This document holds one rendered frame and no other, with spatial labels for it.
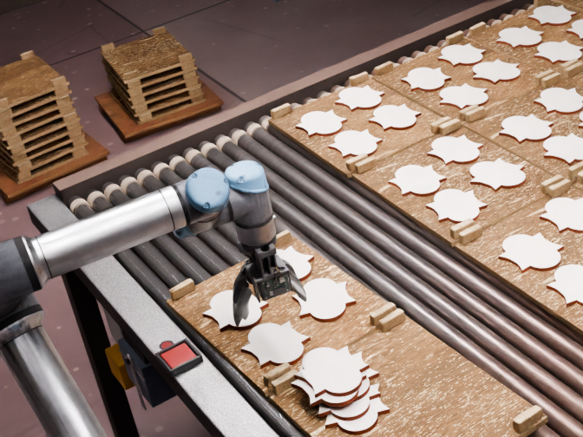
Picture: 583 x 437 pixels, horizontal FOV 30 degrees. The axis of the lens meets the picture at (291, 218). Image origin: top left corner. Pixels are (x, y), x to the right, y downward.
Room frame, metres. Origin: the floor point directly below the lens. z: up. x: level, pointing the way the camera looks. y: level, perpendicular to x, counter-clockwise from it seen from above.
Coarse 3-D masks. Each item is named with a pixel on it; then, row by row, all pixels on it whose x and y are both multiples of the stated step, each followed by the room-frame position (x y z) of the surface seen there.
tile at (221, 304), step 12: (216, 300) 1.92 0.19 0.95; (228, 300) 1.92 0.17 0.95; (252, 300) 1.90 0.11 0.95; (204, 312) 1.89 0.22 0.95; (216, 312) 1.88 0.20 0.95; (228, 312) 1.87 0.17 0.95; (252, 312) 1.86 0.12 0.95; (228, 324) 1.83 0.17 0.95; (240, 324) 1.82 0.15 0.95; (252, 324) 1.82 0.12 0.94
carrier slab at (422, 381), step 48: (384, 336) 1.72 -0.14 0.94; (432, 336) 1.69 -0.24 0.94; (384, 384) 1.57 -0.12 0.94; (432, 384) 1.55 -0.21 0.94; (480, 384) 1.53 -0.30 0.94; (336, 432) 1.47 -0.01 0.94; (384, 432) 1.45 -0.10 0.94; (432, 432) 1.43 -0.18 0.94; (480, 432) 1.41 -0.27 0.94; (528, 432) 1.39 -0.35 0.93
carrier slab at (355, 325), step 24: (240, 264) 2.06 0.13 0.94; (312, 264) 2.01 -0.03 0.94; (216, 288) 1.98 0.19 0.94; (360, 288) 1.89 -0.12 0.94; (192, 312) 1.91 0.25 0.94; (264, 312) 1.87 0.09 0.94; (288, 312) 1.85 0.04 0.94; (360, 312) 1.81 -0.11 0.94; (216, 336) 1.81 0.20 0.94; (240, 336) 1.80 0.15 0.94; (312, 336) 1.76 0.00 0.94; (336, 336) 1.74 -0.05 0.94; (360, 336) 1.73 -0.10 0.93; (240, 360) 1.72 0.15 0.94; (264, 384) 1.64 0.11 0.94
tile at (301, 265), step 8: (288, 248) 2.07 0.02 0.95; (280, 256) 2.05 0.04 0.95; (288, 256) 2.04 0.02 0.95; (296, 256) 2.04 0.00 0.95; (304, 256) 2.03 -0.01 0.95; (312, 256) 2.03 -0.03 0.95; (296, 264) 2.00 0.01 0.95; (304, 264) 2.00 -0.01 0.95; (296, 272) 1.97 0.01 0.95; (304, 272) 1.97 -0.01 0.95
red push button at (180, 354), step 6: (174, 348) 1.81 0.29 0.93; (180, 348) 1.81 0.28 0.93; (186, 348) 1.80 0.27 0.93; (162, 354) 1.80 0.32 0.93; (168, 354) 1.79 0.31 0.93; (174, 354) 1.79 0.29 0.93; (180, 354) 1.79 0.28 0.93; (186, 354) 1.78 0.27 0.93; (192, 354) 1.78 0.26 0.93; (168, 360) 1.77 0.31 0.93; (174, 360) 1.77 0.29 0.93; (180, 360) 1.77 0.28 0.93; (186, 360) 1.76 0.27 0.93; (174, 366) 1.75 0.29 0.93
